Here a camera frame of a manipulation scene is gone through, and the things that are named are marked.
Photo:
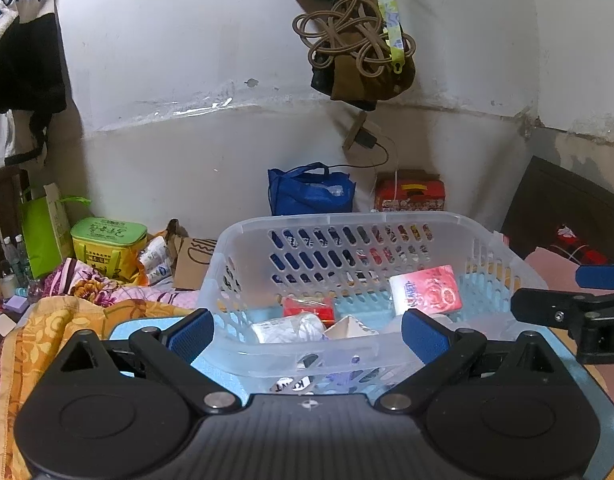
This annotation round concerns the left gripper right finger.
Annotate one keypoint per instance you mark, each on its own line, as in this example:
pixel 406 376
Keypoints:
pixel 465 373

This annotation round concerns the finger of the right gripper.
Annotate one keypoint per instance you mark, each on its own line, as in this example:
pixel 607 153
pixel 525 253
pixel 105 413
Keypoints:
pixel 596 277
pixel 550 307

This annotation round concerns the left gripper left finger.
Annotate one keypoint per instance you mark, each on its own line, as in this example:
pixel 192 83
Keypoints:
pixel 129 376

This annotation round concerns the pink tissue pack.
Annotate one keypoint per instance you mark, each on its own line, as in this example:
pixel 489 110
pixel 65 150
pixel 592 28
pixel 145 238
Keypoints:
pixel 432 291

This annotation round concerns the small bottle red label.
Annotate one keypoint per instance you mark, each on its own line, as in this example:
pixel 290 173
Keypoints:
pixel 348 327

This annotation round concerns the red packet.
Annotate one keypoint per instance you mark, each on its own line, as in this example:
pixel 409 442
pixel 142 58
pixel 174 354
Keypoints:
pixel 323 308

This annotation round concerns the clear white roll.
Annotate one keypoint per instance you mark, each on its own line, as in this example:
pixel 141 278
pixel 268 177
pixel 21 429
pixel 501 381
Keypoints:
pixel 293 329

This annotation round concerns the white Kent cigarette pack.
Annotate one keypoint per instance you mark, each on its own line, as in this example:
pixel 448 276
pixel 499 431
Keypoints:
pixel 297 384

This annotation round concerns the pink mat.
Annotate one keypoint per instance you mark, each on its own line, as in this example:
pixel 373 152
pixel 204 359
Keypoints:
pixel 558 272

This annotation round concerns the dark wooden headboard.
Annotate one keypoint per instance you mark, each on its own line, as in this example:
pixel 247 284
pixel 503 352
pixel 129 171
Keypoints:
pixel 549 198

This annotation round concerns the purple box in basket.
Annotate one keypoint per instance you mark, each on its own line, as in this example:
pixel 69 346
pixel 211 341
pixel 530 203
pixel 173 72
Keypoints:
pixel 352 381

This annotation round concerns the floral pink cloth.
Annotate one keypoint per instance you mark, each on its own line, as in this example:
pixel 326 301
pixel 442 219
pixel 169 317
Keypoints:
pixel 75 278

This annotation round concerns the brown cardboard paper bag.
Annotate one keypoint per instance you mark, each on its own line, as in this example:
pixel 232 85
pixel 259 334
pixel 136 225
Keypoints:
pixel 190 255

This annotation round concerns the green yellow tin box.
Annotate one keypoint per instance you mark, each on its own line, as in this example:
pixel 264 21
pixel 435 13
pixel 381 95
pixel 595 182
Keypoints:
pixel 109 246

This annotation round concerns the translucent plastic basket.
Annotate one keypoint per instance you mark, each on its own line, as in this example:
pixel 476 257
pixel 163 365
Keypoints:
pixel 349 258

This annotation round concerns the red gift box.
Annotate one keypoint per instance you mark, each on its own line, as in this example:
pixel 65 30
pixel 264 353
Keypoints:
pixel 409 190

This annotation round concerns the green paper bag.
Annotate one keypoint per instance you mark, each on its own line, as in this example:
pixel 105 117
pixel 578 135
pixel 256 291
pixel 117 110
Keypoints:
pixel 46 230

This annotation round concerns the blue shopping bag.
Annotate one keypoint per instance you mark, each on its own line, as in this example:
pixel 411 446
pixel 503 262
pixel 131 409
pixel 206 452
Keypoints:
pixel 310 189

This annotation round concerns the black white hanging garment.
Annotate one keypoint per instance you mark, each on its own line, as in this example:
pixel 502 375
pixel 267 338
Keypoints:
pixel 32 86

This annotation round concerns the black wall charger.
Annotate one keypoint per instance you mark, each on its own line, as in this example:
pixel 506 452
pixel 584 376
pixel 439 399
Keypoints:
pixel 360 134

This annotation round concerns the hanging brown bag with rope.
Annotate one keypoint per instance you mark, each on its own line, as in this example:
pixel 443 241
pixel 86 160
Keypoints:
pixel 358 51

